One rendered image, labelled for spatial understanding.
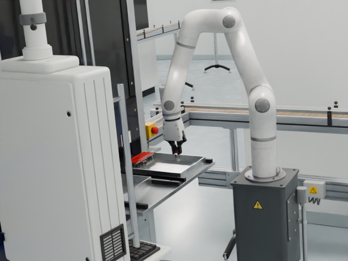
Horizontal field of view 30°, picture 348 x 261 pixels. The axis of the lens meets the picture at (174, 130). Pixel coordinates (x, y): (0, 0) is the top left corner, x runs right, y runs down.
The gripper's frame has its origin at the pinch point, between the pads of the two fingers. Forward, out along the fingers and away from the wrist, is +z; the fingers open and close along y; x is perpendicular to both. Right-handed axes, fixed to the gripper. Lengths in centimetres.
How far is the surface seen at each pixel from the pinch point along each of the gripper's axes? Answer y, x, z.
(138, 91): -34.0, 20.0, -21.9
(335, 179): 34, 103, 53
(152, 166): -19.9, 4.6, 12.2
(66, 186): 22, -93, -22
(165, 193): 8.3, -23.9, 11.5
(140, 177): -10.8, -16.7, 8.9
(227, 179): -33, 92, 56
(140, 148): -35.3, 16.0, 8.1
